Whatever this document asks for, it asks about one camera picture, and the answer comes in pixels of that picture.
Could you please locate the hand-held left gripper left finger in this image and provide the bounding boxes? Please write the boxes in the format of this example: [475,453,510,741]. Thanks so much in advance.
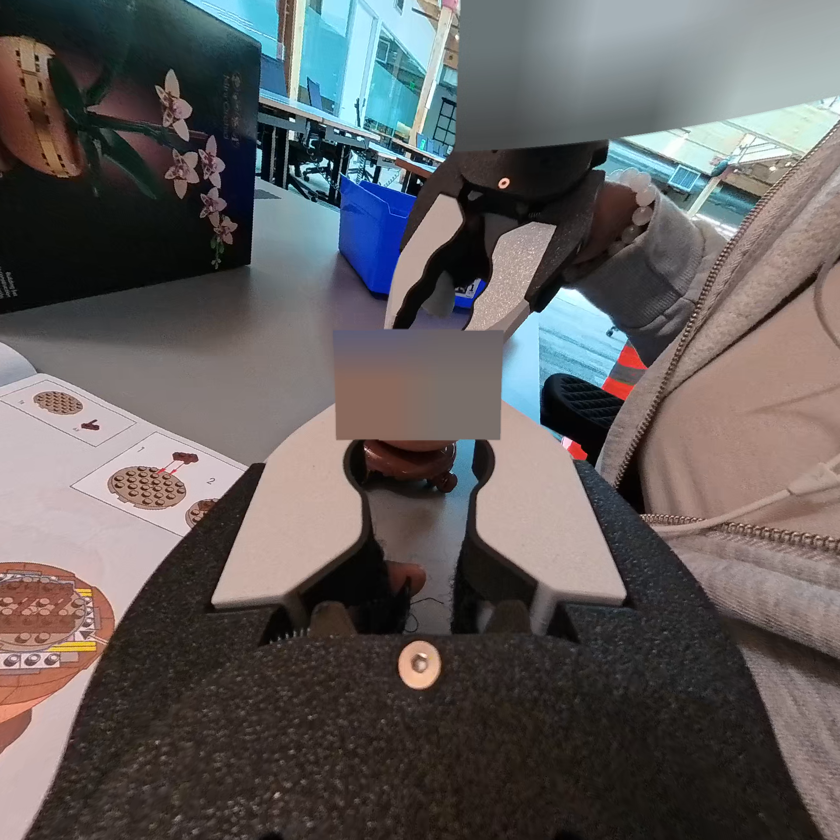
[210,405,378,613]

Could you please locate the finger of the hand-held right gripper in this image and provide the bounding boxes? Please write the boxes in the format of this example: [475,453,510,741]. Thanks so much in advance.
[384,195,471,332]
[466,221,561,333]

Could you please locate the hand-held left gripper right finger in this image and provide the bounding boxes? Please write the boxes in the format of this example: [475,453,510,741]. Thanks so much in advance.
[460,401,628,635]

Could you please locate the blue plastic bin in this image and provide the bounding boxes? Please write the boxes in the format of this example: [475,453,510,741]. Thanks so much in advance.
[338,176,489,313]

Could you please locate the brick pot model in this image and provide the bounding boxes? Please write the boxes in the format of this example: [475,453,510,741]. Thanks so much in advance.
[357,440,460,497]

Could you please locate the person's right hand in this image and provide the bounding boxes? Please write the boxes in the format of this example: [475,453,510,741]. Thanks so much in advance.
[565,178,647,274]

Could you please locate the black mesh chair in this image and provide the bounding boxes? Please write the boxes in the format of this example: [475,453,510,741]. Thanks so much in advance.
[541,373,628,454]

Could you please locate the background office desks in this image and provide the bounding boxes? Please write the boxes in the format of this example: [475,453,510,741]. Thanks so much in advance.
[256,86,454,204]

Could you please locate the white instruction booklet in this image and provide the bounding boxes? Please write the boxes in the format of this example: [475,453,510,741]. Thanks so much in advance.
[0,342,250,840]

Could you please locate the black flower print box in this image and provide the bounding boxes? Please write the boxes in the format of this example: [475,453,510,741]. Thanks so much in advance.
[0,0,261,316]

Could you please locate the white bead bracelet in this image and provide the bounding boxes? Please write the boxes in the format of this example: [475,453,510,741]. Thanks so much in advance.
[607,167,660,250]

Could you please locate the white earphone cable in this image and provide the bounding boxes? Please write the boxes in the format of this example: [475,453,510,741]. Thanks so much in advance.
[644,453,840,532]

